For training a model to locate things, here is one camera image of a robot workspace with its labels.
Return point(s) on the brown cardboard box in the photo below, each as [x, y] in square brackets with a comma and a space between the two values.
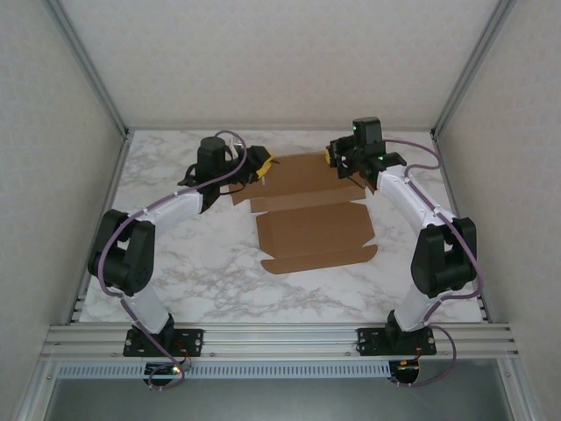
[311, 223]

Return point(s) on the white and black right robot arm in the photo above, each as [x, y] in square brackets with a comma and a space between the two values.
[438, 259]

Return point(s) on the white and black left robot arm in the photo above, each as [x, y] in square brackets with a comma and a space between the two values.
[131, 259]

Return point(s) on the aluminium back rail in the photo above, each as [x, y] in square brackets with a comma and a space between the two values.
[280, 129]

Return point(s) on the aluminium rail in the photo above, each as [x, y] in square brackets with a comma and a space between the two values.
[280, 129]
[98, 228]
[456, 210]

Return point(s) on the aluminium right side rail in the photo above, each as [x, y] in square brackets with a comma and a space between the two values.
[456, 210]

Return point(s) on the aluminium right frame post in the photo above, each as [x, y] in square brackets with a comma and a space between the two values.
[475, 66]

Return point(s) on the aluminium frame post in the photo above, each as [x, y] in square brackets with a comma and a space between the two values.
[90, 66]
[475, 66]

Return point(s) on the aluminium left side rail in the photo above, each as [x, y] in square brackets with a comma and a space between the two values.
[98, 228]

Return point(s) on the aluminium left frame post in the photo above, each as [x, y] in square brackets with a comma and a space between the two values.
[90, 66]

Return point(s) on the aluminium frame beam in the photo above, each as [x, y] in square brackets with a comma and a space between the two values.
[285, 340]

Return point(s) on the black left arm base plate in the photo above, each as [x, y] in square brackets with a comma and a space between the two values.
[188, 342]

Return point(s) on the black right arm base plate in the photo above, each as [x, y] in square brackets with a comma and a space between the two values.
[372, 342]

